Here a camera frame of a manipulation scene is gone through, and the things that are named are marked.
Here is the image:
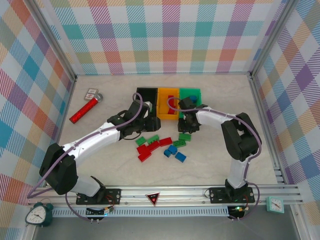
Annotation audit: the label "aluminium frame post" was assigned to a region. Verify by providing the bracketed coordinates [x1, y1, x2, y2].
[249, 0, 300, 79]
[29, 0, 78, 83]

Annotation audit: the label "red triangle badge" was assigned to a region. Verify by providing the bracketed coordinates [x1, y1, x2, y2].
[145, 191, 161, 207]

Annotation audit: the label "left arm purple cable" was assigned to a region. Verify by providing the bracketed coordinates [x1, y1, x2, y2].
[26, 92, 145, 222]

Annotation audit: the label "red glitter tube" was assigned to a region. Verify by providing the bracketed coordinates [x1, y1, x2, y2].
[69, 96, 99, 125]

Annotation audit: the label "aluminium side rail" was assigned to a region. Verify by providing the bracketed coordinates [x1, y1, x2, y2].
[56, 77, 78, 147]
[248, 73, 287, 187]

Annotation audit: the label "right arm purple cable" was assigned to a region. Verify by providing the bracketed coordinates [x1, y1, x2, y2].
[166, 96, 263, 222]

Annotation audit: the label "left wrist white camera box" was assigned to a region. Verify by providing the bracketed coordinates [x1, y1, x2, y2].
[143, 100, 154, 114]

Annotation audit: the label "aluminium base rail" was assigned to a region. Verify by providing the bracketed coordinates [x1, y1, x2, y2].
[28, 184, 302, 209]

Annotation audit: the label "green plastic bin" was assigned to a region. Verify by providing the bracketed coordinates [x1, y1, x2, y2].
[177, 87, 202, 118]

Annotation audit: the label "yellow plastic bin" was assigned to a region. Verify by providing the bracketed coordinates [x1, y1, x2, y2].
[156, 87, 181, 121]

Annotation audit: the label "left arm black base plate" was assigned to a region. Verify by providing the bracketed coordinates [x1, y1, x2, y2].
[75, 187, 122, 206]

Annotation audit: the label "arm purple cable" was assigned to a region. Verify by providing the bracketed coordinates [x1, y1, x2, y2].
[166, 96, 263, 222]
[26, 92, 145, 222]

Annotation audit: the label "white perforated cable duct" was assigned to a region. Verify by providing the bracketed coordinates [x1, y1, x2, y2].
[51, 206, 230, 218]

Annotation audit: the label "small black controller board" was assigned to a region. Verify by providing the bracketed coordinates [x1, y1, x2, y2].
[85, 205, 116, 223]
[226, 205, 247, 222]

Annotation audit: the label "black plastic bin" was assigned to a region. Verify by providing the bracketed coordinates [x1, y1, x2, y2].
[136, 86, 159, 118]

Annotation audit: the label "dark green alarm clock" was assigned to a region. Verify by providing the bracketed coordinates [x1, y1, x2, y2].
[24, 201, 54, 227]

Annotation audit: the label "mint square clock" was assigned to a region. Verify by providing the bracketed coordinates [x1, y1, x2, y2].
[265, 196, 285, 214]

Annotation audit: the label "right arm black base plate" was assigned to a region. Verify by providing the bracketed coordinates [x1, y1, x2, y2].
[208, 186, 256, 204]

